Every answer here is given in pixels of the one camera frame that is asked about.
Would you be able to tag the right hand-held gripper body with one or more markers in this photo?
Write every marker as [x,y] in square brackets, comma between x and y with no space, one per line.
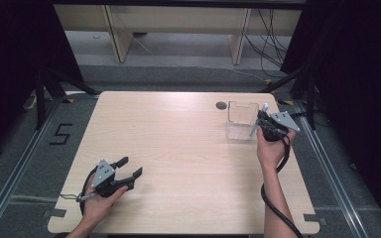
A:
[282,121]

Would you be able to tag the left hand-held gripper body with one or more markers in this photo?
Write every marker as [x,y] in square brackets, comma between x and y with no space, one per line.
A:
[103,173]

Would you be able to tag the light blue toothbrush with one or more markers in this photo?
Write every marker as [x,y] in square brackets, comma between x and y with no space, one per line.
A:
[253,130]

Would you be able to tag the clear plastic container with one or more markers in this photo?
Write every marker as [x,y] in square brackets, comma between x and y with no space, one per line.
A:
[241,120]

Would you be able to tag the person's right hand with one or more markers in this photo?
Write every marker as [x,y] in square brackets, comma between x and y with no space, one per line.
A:
[271,153]

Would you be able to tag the person's left hand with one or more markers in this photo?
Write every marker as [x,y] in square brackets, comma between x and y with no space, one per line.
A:
[96,208]

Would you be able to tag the black metal stand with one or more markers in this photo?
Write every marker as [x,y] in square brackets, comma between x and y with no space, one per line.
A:
[311,99]
[40,99]

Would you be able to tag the black curtain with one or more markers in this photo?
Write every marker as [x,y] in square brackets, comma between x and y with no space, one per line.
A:
[360,82]
[13,66]

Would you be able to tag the silver floor rail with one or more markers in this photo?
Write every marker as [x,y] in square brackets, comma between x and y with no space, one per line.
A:
[16,175]
[330,175]

